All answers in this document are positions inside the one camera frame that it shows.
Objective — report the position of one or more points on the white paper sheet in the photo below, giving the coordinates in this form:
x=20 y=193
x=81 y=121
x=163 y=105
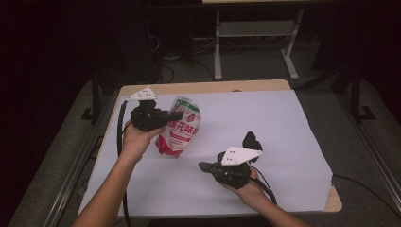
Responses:
x=252 y=113

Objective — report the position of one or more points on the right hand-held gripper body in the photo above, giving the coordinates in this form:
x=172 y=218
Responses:
x=235 y=168

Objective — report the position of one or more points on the glass jar with black lid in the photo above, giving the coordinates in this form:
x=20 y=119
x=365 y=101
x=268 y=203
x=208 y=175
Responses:
x=252 y=143

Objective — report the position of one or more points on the person's right hand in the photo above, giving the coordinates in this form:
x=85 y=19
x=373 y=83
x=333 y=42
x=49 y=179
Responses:
x=249 y=192

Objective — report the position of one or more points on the white metal desk frame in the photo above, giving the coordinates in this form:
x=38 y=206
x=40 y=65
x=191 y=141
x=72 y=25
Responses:
x=252 y=29

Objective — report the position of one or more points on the person's left hand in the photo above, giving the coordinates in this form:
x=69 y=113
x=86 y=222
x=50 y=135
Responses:
x=138 y=142

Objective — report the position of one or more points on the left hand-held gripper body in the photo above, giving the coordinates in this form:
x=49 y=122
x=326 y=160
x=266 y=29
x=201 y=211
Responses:
x=148 y=118

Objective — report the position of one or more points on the black metal stand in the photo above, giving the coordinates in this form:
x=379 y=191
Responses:
x=357 y=94
x=94 y=101

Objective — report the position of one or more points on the white and red seasoning bag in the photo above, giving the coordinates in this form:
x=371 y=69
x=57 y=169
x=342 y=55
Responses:
x=181 y=129

